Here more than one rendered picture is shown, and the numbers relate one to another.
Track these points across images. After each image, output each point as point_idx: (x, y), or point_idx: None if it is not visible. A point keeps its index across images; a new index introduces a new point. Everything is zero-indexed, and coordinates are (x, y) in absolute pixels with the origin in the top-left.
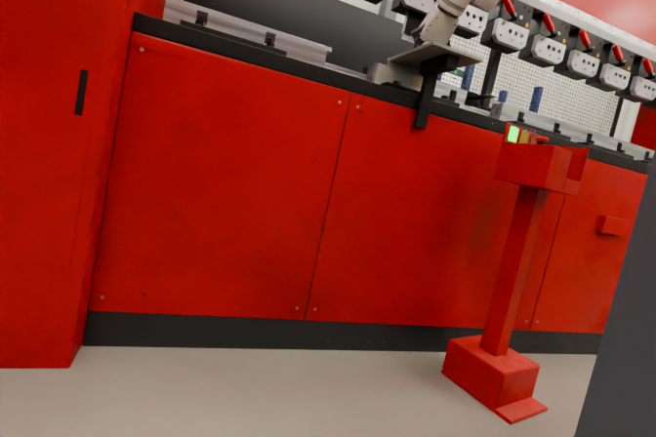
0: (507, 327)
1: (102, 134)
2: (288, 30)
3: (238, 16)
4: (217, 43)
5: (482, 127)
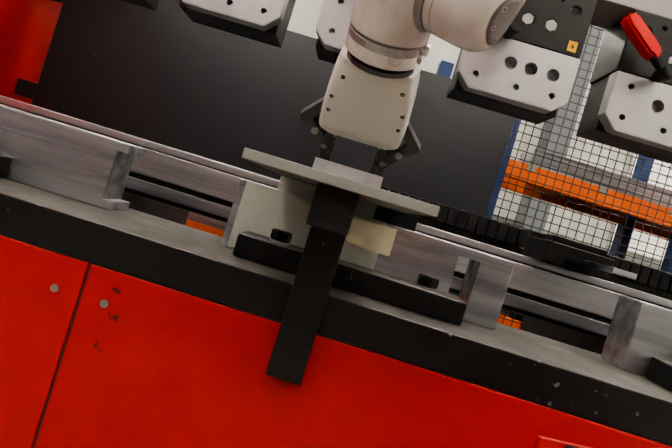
0: None
1: None
2: (221, 97)
3: (134, 73)
4: None
5: (518, 393)
